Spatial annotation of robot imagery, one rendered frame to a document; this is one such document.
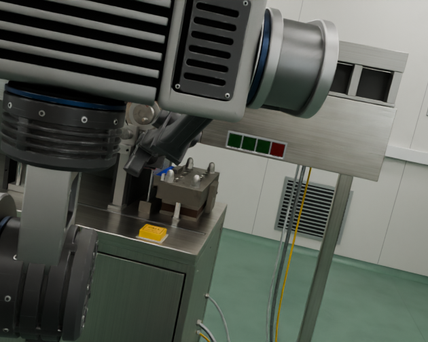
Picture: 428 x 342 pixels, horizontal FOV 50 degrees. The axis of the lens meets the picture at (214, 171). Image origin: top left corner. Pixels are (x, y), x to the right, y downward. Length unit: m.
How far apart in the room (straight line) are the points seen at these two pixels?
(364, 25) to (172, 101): 3.88
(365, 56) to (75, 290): 1.59
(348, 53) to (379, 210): 2.68
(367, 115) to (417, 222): 2.69
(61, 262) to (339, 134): 1.52
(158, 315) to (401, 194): 3.24
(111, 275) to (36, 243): 1.00
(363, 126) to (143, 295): 1.07
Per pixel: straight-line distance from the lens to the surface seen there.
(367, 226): 4.47
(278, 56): 0.52
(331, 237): 2.18
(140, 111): 1.66
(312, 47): 0.55
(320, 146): 1.93
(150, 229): 1.47
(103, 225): 1.52
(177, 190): 1.64
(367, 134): 1.95
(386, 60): 1.96
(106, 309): 1.60
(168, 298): 1.52
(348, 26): 4.31
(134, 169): 1.49
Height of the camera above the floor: 1.42
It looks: 11 degrees down
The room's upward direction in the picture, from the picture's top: 11 degrees clockwise
